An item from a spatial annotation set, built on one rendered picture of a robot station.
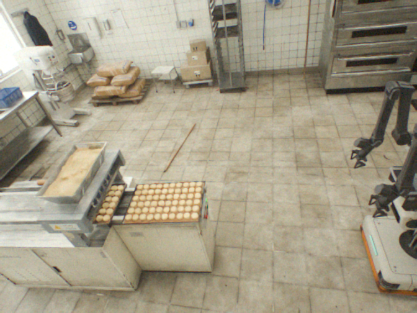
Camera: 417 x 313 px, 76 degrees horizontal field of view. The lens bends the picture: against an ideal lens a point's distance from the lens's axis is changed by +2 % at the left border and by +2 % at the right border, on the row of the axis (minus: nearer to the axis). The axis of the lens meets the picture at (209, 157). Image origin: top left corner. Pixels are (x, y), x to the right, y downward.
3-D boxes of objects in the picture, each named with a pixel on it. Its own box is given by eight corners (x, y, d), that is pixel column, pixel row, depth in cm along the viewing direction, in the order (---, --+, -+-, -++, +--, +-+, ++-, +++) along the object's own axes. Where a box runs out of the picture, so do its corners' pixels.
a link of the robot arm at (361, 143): (383, 142, 177) (378, 134, 183) (367, 137, 176) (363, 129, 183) (370, 154, 185) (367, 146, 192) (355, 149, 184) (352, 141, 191)
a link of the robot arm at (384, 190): (411, 192, 145) (404, 180, 152) (392, 185, 144) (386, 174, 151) (394, 204, 153) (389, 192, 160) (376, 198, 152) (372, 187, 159)
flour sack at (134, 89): (138, 97, 537) (135, 90, 527) (118, 99, 545) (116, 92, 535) (147, 82, 591) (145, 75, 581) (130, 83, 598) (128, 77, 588)
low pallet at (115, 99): (89, 107, 563) (87, 102, 555) (105, 89, 622) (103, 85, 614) (142, 104, 539) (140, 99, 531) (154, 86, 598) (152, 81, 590)
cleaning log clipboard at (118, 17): (129, 28, 542) (121, 7, 516) (128, 29, 541) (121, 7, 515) (117, 30, 548) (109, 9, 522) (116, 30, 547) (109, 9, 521)
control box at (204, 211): (201, 228, 209) (198, 218, 200) (205, 204, 227) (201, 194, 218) (206, 228, 208) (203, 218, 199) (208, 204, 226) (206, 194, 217)
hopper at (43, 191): (45, 210, 183) (33, 197, 174) (82, 156, 224) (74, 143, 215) (83, 209, 178) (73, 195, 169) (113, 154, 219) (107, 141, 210)
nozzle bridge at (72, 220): (61, 247, 199) (35, 220, 177) (100, 177, 253) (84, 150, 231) (102, 247, 193) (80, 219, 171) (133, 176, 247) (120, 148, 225)
